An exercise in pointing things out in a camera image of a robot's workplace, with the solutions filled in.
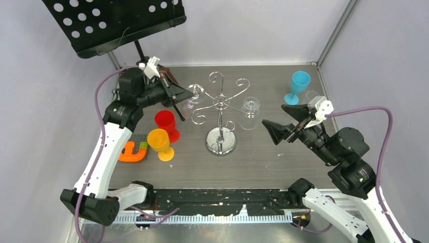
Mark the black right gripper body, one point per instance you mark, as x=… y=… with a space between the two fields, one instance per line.
x=309 y=136

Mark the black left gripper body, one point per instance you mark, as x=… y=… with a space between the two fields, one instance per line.
x=166 y=95

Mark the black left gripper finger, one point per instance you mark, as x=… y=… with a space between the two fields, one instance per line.
x=168 y=79
x=179 y=94

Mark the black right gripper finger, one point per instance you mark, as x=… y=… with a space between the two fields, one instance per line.
x=279 y=132
x=300 y=114

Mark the red wine glass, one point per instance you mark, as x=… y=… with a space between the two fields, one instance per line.
x=165 y=120

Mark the blue wine glass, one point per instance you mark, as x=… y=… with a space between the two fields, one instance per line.
x=299 y=82

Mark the yellow wine glass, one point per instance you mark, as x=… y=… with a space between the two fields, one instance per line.
x=158 y=139

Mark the chrome wine glass rack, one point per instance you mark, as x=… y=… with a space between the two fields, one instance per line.
x=221 y=140

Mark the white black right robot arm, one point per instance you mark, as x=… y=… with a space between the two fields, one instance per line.
x=354 y=177

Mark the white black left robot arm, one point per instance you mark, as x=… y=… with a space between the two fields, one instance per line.
x=90 y=198

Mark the clear ribbed wine glass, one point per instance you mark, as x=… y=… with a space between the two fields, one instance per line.
x=250 y=112

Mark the brown wooden metronome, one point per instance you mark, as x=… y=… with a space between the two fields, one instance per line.
x=168 y=73

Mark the grey building baseplate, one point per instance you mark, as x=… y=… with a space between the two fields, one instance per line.
x=140 y=137

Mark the lime green building brick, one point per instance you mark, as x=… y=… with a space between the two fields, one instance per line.
x=143 y=145

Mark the orange curved toy tube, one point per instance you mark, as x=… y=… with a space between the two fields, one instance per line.
x=126 y=154

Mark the black music stand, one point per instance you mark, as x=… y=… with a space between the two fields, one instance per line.
x=95 y=28

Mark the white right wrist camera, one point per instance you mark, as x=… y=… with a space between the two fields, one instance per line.
x=319 y=107

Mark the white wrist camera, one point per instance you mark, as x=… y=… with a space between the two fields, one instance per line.
x=319 y=107
x=150 y=69

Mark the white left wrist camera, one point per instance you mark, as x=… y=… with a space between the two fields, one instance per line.
x=150 y=69

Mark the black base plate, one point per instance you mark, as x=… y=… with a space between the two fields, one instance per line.
x=222 y=202

